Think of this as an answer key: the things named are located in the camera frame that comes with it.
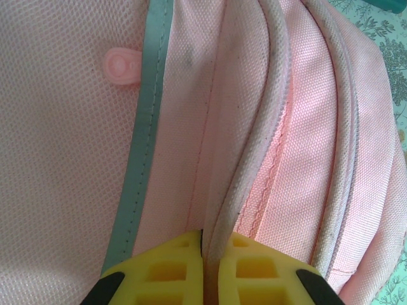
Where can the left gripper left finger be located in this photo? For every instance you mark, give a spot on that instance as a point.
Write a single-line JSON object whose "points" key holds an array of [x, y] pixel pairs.
{"points": [[165, 273]]}

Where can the pink backpack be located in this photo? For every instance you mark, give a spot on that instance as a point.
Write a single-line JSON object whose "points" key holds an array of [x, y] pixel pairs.
{"points": [[63, 159]]}

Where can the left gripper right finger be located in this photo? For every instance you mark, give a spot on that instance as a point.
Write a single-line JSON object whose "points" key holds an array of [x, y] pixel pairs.
{"points": [[254, 276]]}

